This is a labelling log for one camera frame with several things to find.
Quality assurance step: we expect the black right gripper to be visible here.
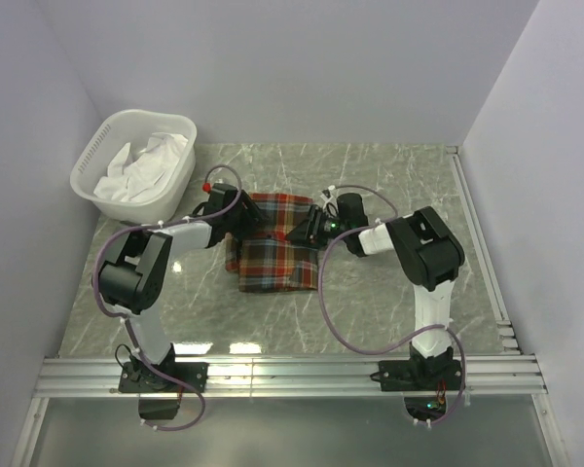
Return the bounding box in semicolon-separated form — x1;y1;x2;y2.
286;204;350;250

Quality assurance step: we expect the red brown plaid shirt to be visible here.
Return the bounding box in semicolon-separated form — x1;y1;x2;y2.
225;193;318;293

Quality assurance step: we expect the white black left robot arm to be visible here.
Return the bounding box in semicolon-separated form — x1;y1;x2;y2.
92;183;267;391

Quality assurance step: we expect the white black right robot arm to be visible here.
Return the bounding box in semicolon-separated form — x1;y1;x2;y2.
286;191;465;391

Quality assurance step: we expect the white plastic laundry basket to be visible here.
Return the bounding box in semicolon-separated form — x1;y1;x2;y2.
70;109;198;224

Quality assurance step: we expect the white crumpled shirt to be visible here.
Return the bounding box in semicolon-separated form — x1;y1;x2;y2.
93;132;188;203

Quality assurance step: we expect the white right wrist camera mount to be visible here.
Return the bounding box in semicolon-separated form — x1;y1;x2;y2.
320;186;338;216

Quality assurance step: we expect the aluminium right side rail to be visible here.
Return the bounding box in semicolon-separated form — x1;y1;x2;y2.
445;146;523;355

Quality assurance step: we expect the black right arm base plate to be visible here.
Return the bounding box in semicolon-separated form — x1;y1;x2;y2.
370;358;465;392

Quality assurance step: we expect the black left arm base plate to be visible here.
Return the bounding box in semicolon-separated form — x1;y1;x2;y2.
118;360;208;394

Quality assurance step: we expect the aluminium mounting rail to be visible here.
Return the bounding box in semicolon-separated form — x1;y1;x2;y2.
33;354;547;399

